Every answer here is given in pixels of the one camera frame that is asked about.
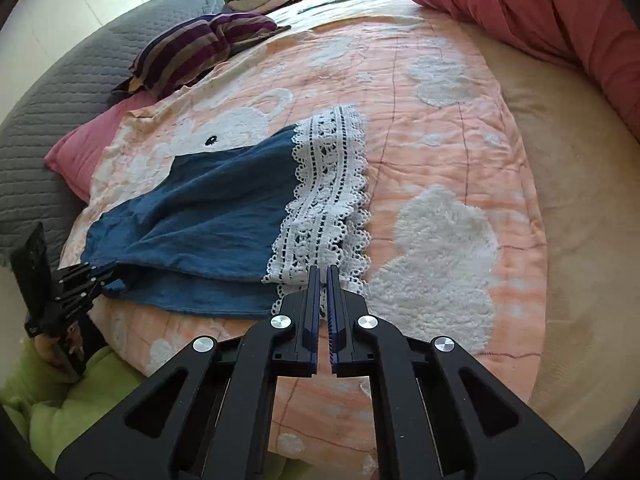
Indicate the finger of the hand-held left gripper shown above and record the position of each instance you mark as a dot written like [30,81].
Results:
[85,272]
[80,297]

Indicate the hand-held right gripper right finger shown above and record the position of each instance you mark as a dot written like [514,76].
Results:
[334,320]

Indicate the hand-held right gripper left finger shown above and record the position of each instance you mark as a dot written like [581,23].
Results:
[312,310]

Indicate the blue pants with white lace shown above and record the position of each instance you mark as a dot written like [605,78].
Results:
[200,210]

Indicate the person's left hand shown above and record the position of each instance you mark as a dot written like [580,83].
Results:
[47,352]

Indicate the pink pillow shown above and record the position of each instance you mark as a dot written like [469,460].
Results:
[85,145]

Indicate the grey quilted headboard cover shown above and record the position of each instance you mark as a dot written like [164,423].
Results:
[75,70]

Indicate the orange white printed blanket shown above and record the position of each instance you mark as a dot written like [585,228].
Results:
[425,135]

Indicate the purple striped pillow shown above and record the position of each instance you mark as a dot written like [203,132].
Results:
[200,40]

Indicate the beige bed sheet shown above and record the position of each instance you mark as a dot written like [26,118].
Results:
[575,210]

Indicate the red duvet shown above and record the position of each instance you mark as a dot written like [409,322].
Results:
[525,5]

